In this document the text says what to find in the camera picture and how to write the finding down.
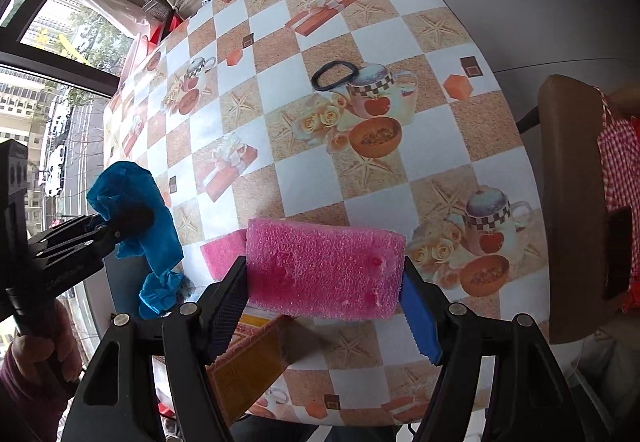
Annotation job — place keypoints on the red and yellow patterned carton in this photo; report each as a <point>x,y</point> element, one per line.
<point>250,372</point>

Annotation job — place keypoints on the pink plastic basin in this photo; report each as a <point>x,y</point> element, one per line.
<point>134,59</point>

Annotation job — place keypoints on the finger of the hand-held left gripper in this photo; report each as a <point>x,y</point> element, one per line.
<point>70,229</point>
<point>132,221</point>

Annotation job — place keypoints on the small pink sponge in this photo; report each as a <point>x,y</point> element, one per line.
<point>225,254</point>

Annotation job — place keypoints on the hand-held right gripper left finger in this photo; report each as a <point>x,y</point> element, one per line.
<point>225,317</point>

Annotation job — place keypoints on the person's left hand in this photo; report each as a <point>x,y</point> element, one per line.
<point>67,342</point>

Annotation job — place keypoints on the brown wooden chair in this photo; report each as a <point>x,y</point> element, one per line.
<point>565,202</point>

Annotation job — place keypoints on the blue cloth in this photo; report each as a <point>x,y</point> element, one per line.
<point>155,222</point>

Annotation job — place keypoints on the red checkered cloth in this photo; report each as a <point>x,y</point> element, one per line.
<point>620,161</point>

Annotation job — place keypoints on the large pink sponge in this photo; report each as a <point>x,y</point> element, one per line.
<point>325,267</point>

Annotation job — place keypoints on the person's left forearm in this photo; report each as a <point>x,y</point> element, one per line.
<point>25,412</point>

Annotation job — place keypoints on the checkered printed tablecloth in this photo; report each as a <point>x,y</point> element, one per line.
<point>310,171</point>

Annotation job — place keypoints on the red plastic basin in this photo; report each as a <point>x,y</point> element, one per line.
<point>162,31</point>

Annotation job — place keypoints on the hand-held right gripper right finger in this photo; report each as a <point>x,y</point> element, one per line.
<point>422,322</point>

